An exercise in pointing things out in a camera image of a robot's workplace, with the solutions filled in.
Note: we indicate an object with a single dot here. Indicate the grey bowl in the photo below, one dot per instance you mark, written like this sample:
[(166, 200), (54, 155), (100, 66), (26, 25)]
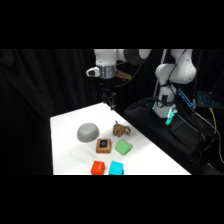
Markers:
[(88, 132)]

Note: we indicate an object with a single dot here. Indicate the black robot stand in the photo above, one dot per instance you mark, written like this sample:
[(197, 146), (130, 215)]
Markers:
[(150, 124)]

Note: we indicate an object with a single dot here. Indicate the wooden block with blue square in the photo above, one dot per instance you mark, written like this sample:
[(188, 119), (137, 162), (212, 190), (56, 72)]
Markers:
[(103, 145)]

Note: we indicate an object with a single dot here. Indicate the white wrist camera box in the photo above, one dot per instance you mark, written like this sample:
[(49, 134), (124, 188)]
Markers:
[(93, 71)]

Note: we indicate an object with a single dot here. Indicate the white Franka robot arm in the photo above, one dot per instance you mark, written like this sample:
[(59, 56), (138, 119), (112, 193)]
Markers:
[(176, 70)]

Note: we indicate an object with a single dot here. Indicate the green soft block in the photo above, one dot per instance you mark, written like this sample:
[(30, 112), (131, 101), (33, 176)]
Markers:
[(123, 147)]

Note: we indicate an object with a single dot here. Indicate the cyan block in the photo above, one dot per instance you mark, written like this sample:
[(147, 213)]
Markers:
[(116, 168)]

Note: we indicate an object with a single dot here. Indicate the blue lit keyboard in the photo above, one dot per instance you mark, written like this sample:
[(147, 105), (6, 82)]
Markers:
[(207, 99)]

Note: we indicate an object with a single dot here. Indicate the black curtain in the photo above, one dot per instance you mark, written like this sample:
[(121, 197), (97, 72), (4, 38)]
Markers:
[(36, 100)]

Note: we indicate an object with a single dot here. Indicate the orange block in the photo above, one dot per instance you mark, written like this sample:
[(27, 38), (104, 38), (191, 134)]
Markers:
[(98, 167)]

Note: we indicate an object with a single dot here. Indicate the blue clamp device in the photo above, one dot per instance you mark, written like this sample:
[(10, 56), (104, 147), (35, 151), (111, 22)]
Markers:
[(185, 97)]

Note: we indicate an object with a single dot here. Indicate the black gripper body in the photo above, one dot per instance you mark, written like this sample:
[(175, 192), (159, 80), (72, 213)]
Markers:
[(107, 84)]

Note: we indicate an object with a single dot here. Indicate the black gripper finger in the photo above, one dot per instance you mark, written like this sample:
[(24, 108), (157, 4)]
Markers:
[(113, 102), (106, 100)]

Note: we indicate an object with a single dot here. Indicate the tan tag on wrist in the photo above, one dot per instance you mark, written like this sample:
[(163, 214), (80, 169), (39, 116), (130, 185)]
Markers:
[(122, 75)]

